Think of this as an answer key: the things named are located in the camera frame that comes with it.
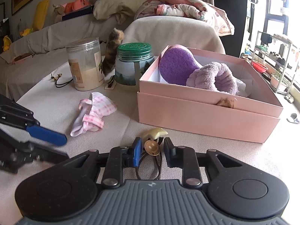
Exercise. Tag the cream hair clip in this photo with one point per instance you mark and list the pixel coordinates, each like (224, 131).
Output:
(153, 133)

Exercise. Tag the clear jar with powder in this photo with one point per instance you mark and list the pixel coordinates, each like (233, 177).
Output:
(85, 61)

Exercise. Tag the cream pillow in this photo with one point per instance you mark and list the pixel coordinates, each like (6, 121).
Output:
(121, 9)

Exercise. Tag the red basin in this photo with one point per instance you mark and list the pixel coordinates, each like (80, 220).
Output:
(259, 67)

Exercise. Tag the green lid glass jar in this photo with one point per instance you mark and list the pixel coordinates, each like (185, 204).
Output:
(132, 61)

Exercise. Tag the lilac fluffy scrunchie headband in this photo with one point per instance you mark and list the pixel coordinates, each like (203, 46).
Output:
(216, 77)

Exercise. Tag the beige covered sofa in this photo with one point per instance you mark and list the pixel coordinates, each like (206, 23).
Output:
(36, 55)

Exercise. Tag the purple sponge pad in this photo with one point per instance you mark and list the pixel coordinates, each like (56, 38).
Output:
(177, 64)

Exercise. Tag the pink floral blanket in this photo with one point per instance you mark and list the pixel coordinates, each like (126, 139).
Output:
(194, 9)

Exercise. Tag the hair clip on card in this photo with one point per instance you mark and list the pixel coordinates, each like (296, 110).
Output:
(111, 84)

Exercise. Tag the metal shoe rack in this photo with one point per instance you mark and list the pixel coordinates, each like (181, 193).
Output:
(280, 59)

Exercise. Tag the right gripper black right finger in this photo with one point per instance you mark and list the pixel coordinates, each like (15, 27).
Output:
(170, 152)

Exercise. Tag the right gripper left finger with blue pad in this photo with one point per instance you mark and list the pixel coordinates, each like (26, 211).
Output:
(136, 151)

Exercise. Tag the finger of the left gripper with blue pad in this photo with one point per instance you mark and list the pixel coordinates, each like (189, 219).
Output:
(45, 134)

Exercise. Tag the pink cardboard box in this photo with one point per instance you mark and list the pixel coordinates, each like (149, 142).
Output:
(205, 112)

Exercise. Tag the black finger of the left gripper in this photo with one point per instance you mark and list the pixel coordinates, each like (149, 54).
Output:
(47, 154)

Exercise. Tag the orange plush toy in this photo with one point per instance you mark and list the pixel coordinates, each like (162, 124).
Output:
(75, 5)

